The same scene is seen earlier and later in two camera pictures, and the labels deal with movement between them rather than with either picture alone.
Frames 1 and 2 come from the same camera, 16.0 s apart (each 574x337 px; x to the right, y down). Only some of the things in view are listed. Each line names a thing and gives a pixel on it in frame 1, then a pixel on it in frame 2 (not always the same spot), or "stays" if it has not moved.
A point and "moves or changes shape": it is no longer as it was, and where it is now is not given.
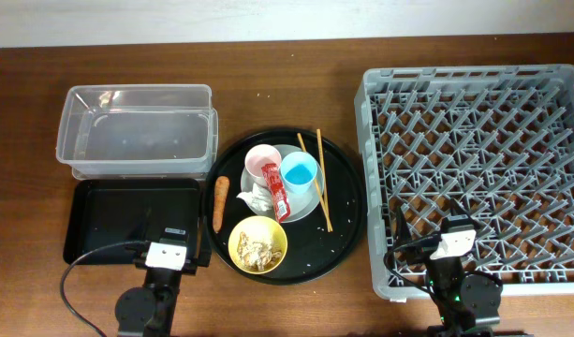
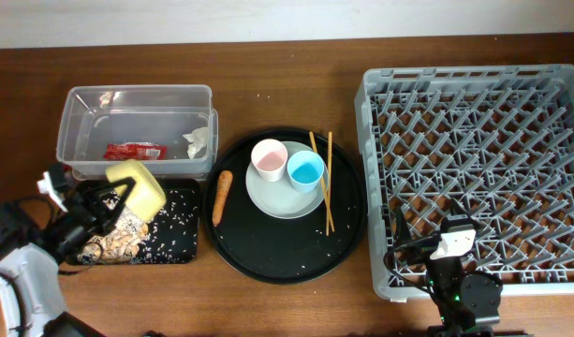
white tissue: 259,197 to 198,139
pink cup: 258,156 moves or changes shape
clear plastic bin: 138,132 stays
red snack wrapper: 281,201 to 136,151
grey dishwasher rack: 503,148 stays
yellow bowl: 257,244 to 147,198
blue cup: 299,172 moves or changes shape
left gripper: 204,254 to 86,221
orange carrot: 221,189 moves or changes shape
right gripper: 402,233 stays
